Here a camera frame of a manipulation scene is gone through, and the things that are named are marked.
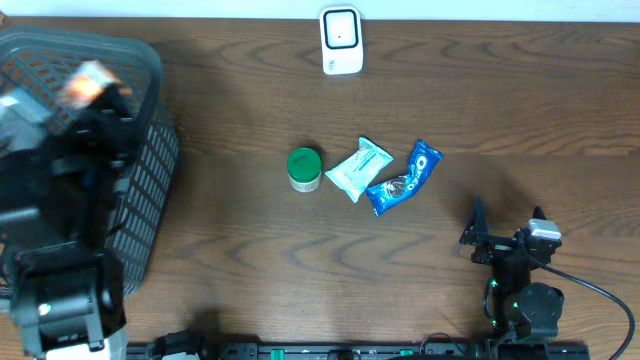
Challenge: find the blue Oreo cookie pack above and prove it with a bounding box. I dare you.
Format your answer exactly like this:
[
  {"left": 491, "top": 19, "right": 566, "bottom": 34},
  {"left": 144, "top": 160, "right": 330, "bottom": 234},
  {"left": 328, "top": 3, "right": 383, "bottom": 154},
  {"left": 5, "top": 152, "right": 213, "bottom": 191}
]
[{"left": 365, "top": 140, "right": 443, "bottom": 216}]

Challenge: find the light blue wet wipes pack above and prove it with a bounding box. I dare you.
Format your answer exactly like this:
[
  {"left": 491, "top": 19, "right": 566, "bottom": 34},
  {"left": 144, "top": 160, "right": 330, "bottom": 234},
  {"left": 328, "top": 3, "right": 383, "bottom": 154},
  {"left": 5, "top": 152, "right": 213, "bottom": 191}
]
[{"left": 325, "top": 137, "right": 393, "bottom": 203}]

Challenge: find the green lid jar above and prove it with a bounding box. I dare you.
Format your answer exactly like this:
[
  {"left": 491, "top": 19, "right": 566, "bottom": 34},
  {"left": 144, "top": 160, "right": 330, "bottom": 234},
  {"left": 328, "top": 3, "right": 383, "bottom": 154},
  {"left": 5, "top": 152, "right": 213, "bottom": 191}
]
[{"left": 287, "top": 147, "right": 322, "bottom": 193}]

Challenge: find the orange tissue pack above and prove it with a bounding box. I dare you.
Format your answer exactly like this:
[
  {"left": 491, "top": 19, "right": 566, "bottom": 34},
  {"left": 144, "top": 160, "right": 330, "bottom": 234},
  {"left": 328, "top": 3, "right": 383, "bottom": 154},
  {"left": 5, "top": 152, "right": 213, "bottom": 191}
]
[{"left": 58, "top": 60, "right": 123, "bottom": 109}]

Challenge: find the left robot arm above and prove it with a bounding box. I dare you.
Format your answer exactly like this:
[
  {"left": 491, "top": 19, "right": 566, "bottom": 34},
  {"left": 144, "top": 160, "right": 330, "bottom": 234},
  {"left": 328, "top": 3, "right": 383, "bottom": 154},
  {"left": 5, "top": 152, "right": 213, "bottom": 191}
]
[{"left": 1, "top": 85, "right": 139, "bottom": 359}]

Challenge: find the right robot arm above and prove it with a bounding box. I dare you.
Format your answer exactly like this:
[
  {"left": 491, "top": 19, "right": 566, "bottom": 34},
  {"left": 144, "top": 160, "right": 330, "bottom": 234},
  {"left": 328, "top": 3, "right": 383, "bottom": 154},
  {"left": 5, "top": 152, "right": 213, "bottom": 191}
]
[{"left": 459, "top": 199, "right": 564, "bottom": 359}]

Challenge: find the grey plastic mesh basket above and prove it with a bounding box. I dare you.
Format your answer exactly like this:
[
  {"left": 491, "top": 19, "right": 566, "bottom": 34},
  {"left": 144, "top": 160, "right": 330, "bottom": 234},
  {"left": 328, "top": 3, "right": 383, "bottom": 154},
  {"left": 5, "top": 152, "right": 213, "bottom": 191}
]
[{"left": 1, "top": 26, "right": 179, "bottom": 295}]

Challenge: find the black right camera cable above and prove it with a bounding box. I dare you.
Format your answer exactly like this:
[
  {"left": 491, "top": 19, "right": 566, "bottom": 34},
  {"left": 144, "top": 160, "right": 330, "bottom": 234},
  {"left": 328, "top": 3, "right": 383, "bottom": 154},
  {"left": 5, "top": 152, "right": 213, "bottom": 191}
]
[{"left": 519, "top": 232, "right": 636, "bottom": 360}]

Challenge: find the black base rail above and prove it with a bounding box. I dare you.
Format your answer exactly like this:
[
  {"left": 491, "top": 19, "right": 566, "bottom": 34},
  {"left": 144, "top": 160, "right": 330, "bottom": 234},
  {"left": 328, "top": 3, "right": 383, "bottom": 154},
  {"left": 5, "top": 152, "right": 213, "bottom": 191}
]
[{"left": 125, "top": 331, "right": 590, "bottom": 360}]

